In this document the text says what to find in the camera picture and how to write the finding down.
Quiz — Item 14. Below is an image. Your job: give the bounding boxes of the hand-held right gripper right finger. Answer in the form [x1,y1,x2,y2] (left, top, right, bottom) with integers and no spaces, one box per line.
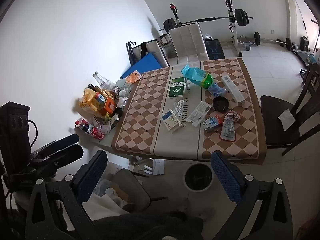
[210,150,294,240]

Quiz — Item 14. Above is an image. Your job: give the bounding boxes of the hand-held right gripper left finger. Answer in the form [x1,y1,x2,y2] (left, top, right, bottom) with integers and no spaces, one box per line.
[25,150,108,240]

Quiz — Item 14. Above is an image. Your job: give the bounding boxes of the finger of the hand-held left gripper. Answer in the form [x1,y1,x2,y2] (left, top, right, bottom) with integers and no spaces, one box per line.
[37,145,84,172]
[31,133,80,158]

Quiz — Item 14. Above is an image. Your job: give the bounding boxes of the white bin black liner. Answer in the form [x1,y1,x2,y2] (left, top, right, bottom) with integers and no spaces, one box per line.
[184,163,214,192]

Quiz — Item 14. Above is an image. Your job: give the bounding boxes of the silver blister pack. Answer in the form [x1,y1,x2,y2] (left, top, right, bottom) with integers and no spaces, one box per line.
[173,99,185,117]

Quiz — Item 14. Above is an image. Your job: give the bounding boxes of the blue wrapper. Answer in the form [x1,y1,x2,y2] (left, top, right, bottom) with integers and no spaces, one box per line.
[207,82,227,97]

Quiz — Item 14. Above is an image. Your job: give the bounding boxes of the clear plastic bag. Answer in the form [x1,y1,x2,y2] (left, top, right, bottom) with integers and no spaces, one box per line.
[94,177,118,200]

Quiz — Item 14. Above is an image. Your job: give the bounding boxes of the cola bottle red cap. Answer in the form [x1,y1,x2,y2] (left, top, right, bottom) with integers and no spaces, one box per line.
[75,117,97,134]

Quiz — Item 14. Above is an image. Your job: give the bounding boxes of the white cloth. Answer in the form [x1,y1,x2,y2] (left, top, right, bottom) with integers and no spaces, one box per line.
[82,192,130,221]

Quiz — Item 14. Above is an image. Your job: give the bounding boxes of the red drink can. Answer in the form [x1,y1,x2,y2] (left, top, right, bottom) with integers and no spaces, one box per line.
[91,127,105,140]

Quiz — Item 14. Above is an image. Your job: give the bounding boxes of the cardboard box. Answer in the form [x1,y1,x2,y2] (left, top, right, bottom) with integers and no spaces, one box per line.
[100,180,134,210]

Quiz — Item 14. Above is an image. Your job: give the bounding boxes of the red white snack packet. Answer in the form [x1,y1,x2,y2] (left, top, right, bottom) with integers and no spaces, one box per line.
[219,112,241,142]

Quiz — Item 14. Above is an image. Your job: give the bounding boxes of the yellow plastic bag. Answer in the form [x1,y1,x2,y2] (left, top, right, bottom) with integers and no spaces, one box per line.
[79,87,105,117]

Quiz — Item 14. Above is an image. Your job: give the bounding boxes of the small blue milk carton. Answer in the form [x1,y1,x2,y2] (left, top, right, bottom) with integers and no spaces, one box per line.
[203,115,223,133]

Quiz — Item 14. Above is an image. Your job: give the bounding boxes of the white cardboard pieces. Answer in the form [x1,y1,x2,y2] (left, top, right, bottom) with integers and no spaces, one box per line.
[127,156,164,178]

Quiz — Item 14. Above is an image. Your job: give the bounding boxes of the orange box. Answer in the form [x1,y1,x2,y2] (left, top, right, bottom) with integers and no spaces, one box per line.
[99,91,119,117]

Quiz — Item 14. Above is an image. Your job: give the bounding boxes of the dark wooden chair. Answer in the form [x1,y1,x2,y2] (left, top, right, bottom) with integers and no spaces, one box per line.
[260,62,320,155]

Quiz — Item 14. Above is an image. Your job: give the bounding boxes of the white flattened carton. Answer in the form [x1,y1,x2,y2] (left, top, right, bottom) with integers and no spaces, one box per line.
[187,101,212,127]

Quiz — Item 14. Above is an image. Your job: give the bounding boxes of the crumpled white tissue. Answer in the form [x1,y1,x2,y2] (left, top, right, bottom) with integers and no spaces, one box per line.
[117,87,129,111]

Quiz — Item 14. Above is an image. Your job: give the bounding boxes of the clear glass bottle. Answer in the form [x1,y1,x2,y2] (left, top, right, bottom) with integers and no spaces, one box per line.
[92,72,112,88]

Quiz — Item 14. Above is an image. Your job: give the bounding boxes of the black round dish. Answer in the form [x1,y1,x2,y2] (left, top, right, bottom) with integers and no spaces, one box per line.
[212,96,229,112]

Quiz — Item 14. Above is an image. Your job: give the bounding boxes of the dark fleece clothing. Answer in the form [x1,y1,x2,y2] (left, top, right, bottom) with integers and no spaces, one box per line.
[90,211,204,240]

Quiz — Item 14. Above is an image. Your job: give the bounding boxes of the white blue medicine box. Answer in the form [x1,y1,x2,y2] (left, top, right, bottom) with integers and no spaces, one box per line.
[161,108,185,133]

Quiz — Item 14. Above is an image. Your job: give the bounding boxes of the brown checked tablecloth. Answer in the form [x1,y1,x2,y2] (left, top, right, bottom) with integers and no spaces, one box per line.
[111,57,267,165]

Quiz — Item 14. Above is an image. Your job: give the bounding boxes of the long white box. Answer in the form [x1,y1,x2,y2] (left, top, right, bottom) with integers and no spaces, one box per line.
[221,74,247,106]

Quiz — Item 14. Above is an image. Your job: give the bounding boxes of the orange packet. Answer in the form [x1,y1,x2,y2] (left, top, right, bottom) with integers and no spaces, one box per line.
[126,71,142,83]

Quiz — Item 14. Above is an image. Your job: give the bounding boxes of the green medicine box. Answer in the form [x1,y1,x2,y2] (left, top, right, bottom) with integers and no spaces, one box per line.
[168,77,191,98]

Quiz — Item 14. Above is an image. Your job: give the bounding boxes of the teal green plastic bag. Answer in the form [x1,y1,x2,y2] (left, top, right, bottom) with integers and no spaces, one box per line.
[181,64,216,89]

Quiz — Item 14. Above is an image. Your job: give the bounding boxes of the blue mat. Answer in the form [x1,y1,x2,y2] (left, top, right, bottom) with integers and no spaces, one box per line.
[120,52,169,79]

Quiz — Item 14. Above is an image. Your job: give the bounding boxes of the black bench pad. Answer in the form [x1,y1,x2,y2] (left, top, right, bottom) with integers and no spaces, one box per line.
[204,39,225,60]

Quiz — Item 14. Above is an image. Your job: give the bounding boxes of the cream padded chair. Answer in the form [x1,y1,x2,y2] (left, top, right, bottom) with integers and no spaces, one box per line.
[168,23,209,67]

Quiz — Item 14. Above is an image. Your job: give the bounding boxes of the small barbell black plates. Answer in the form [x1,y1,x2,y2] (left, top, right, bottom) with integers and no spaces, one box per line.
[254,31,298,50]

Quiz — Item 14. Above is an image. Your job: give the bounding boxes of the barbell with black plates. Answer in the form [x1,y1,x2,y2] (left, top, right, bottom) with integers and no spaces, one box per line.
[164,9,253,31]

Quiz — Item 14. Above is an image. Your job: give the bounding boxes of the black cable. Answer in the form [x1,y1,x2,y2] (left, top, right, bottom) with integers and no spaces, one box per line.
[28,120,38,147]

